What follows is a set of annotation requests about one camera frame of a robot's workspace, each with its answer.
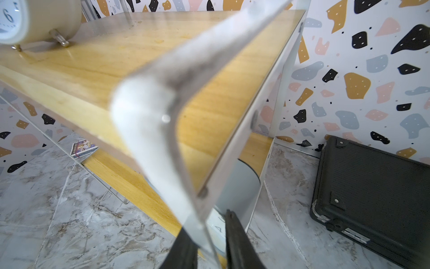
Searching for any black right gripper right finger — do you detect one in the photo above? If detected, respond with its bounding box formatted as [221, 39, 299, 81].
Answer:
[225, 210, 266, 269]

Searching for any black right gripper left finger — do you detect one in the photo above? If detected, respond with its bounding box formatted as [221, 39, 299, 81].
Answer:
[159, 228, 198, 269]

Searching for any wooden shelf white metal frame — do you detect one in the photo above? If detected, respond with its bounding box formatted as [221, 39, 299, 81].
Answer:
[1, 1, 310, 269]

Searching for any white twin-bell clock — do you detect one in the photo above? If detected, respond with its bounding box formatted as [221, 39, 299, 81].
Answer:
[1, 0, 82, 51]

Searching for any small picture card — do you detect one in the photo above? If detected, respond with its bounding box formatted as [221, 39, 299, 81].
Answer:
[70, 140, 99, 159]

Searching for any black flat case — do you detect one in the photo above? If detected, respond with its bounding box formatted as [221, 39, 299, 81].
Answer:
[310, 136, 430, 269]

